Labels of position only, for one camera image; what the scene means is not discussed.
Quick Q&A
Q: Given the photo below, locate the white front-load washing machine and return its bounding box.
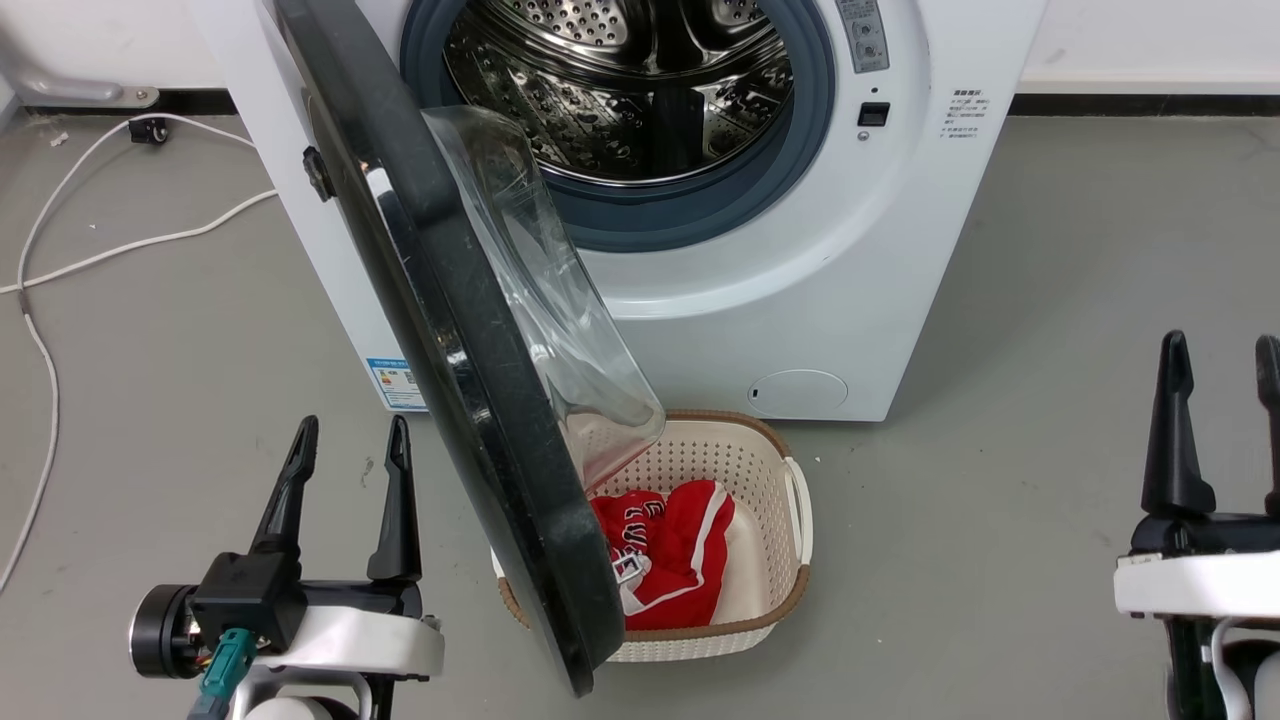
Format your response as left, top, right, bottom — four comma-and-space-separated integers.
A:
188, 0, 1049, 423

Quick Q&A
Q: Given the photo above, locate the black round washing machine door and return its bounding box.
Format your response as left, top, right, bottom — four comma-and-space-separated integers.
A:
272, 0, 668, 699

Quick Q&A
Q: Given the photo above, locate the white power cable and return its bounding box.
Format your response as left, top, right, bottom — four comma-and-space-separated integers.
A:
0, 113, 279, 593

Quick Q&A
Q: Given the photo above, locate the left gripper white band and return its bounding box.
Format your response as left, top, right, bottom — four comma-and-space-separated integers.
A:
128, 415, 445, 707

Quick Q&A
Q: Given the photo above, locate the white perforated laundry basket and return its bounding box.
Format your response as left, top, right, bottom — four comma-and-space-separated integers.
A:
491, 408, 814, 663

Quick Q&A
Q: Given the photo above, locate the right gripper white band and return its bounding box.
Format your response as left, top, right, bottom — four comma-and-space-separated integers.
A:
1114, 330, 1280, 623

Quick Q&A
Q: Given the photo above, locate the red and white garment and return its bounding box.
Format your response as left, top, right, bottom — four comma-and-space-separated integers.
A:
588, 479, 736, 631

